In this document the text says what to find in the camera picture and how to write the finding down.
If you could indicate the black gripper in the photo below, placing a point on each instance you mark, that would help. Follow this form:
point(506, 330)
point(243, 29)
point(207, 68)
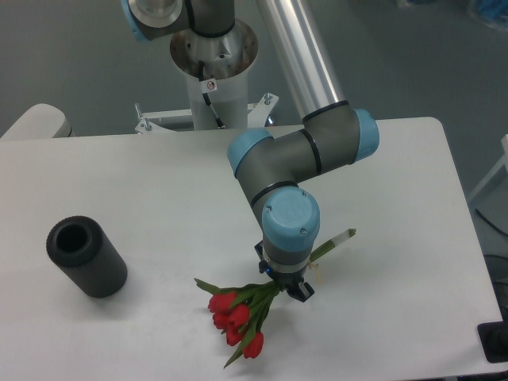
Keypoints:
point(292, 282)

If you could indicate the red tulip bouquet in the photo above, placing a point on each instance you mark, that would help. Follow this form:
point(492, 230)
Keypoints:
point(240, 312)

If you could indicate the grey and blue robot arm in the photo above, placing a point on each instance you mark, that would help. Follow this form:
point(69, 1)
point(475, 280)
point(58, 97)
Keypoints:
point(270, 169)

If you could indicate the dark grey ribbed vase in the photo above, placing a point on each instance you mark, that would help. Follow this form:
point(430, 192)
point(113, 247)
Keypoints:
point(78, 246)

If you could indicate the black box at table edge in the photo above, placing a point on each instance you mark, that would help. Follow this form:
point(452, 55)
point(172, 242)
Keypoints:
point(493, 338)

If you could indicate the white chair edge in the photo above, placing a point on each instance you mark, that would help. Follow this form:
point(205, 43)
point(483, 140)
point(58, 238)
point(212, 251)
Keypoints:
point(41, 121)

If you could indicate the white pedestal base frame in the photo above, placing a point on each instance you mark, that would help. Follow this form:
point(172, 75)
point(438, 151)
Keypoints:
point(258, 115)

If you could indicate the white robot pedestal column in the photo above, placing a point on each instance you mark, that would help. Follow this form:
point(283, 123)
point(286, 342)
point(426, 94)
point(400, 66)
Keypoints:
point(216, 70)

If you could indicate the white frame at right edge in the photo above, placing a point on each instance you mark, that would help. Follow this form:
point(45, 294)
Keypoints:
point(494, 176)

